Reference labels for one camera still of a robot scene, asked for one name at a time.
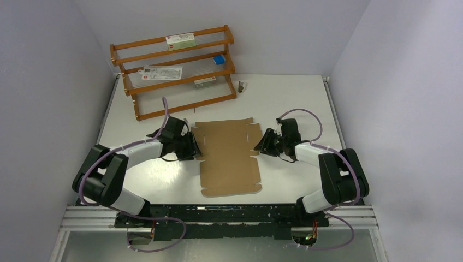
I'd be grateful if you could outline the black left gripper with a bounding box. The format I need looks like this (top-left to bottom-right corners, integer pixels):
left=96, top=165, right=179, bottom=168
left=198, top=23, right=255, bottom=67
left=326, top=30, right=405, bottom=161
left=173, top=131, right=203, bottom=161

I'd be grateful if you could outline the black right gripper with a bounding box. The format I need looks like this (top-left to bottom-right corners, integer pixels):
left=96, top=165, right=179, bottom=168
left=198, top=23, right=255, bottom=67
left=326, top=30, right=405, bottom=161
left=253, top=128, right=287, bottom=157

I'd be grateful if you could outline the brown cardboard box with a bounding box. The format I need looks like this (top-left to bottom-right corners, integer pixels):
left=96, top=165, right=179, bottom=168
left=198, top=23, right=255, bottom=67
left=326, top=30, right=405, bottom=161
left=192, top=117, right=263, bottom=197

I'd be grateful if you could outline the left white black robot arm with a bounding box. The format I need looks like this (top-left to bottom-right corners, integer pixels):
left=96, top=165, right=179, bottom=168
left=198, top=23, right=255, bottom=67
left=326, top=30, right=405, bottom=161
left=72, top=117, right=202, bottom=227

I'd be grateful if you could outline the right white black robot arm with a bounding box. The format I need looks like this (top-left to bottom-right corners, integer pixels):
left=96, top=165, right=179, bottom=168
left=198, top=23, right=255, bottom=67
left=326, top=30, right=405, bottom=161
left=254, top=118, right=369, bottom=226

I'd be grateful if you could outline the grey white small box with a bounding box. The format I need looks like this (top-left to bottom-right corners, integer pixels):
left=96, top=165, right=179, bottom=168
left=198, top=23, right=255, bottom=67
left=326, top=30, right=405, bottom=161
left=194, top=76, right=217, bottom=88

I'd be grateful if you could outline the blue small box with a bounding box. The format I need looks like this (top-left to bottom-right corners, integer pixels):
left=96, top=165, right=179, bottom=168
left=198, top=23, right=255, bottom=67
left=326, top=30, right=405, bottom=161
left=213, top=54, right=226, bottom=65

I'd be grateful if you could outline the green white box top shelf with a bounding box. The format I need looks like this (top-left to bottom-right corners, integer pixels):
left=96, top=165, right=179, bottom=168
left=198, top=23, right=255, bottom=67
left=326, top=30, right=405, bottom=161
left=165, top=33, right=196, bottom=51

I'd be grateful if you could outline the small grey white clip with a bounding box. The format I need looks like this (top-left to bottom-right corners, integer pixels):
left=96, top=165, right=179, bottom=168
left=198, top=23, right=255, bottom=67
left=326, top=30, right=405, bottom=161
left=238, top=81, right=248, bottom=93

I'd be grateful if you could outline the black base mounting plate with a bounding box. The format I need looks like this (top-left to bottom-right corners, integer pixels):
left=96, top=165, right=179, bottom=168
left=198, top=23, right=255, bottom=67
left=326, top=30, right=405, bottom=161
left=114, top=204, right=329, bottom=241

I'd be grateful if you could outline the orange wooden shelf rack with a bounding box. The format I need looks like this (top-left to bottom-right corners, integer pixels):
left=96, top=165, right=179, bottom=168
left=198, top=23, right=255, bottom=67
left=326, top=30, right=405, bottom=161
left=110, top=25, right=238, bottom=121

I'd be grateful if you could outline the white flat blister package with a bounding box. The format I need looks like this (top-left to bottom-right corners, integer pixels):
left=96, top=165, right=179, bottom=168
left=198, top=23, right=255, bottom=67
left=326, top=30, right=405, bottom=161
left=138, top=65, right=183, bottom=81

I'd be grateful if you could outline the aluminium rail frame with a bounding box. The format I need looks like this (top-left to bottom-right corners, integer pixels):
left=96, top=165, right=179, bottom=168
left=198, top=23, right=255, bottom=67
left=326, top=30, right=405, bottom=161
left=51, top=74, right=384, bottom=261

